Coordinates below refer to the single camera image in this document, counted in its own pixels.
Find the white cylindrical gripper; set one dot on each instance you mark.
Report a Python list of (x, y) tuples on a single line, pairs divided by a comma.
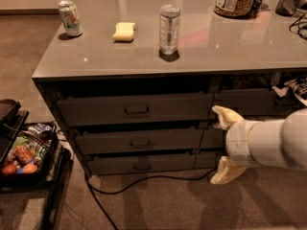
[(236, 144)]

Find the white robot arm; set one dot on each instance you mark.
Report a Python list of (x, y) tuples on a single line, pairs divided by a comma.
[(273, 143)]

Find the black white patterned bag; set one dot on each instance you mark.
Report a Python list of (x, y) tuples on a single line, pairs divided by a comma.
[(298, 86)]

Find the clear plastic water bottle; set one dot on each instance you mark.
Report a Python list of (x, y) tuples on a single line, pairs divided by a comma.
[(169, 22)]

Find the yellow sponge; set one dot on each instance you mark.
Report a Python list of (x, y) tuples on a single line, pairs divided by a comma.
[(124, 31)]

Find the orange fruit in basket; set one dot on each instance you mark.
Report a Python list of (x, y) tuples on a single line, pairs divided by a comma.
[(29, 168)]

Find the black basket of snacks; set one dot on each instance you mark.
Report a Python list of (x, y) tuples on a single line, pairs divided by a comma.
[(41, 140)]

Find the orange snack bag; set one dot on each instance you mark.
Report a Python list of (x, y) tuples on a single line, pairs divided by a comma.
[(23, 154)]

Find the green white soda can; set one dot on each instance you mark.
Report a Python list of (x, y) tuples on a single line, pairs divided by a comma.
[(70, 18)]

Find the black tray on cart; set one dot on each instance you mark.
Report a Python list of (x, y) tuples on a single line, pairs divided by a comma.
[(12, 119)]

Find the red apple in basket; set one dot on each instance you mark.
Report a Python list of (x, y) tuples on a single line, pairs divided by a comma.
[(9, 169)]

